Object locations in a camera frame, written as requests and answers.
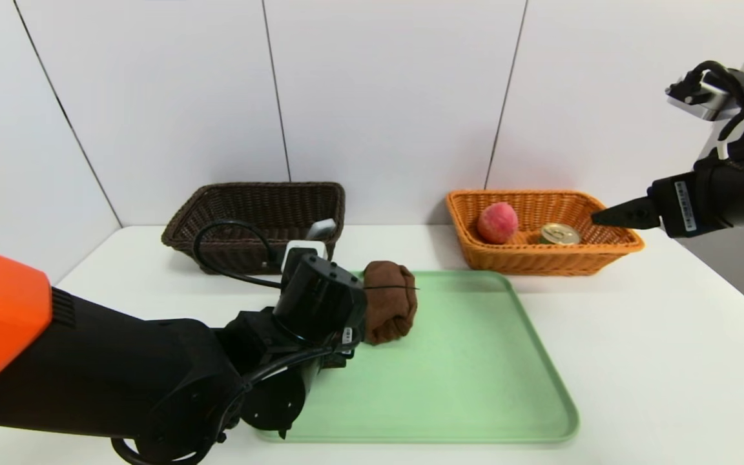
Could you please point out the red peach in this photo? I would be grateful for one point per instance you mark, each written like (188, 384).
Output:
(498, 223)

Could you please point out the round tin can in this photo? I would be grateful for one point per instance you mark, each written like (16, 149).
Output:
(560, 234)

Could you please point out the orange wicker basket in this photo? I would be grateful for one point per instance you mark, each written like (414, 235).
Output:
(540, 258)

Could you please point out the dark brown wicker basket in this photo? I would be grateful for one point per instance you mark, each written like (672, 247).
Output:
(249, 203)

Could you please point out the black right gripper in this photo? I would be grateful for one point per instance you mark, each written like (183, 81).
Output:
(682, 206)

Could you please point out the clear grey plastic case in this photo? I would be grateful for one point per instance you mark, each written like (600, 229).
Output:
(321, 229)

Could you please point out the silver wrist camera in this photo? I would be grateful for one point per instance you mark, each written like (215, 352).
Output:
(304, 248)
(701, 97)

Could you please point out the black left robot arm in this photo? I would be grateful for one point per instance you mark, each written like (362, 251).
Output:
(120, 374)

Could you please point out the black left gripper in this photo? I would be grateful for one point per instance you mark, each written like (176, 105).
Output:
(348, 336)

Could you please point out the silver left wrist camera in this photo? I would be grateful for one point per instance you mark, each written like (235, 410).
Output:
(304, 248)

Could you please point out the light green plastic tray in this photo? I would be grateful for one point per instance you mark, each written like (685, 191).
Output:
(462, 387)

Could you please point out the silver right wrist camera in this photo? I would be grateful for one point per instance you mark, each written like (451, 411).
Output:
(701, 97)

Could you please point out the rolled brown towel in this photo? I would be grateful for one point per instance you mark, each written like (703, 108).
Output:
(391, 310)

